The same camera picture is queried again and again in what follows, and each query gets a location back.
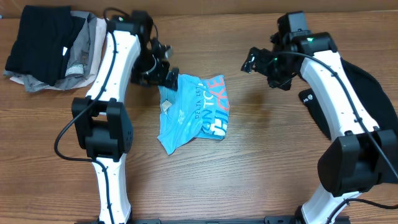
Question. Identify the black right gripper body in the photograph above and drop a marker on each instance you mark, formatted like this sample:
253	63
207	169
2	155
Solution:
280	72

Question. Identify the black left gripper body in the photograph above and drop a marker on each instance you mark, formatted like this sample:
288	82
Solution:
146	66

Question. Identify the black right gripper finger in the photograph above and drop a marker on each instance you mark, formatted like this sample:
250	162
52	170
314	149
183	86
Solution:
256	53
249	64

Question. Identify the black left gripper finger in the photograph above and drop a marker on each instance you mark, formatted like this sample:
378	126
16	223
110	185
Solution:
171	80
166	52

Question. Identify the light blue printed t-shirt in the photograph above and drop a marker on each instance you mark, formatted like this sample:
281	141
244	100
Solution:
198	109

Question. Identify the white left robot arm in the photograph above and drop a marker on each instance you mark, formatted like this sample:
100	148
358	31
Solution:
103	127

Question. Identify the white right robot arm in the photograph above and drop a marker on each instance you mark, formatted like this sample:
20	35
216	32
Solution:
361	151

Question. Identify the grey folded garment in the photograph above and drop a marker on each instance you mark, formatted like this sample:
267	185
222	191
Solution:
79	64

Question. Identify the black garment on right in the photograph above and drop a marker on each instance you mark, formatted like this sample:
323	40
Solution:
370	94

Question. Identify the black folded garment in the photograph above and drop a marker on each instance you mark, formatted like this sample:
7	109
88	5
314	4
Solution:
44	40

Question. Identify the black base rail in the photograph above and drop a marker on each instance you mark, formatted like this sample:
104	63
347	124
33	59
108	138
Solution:
266	220

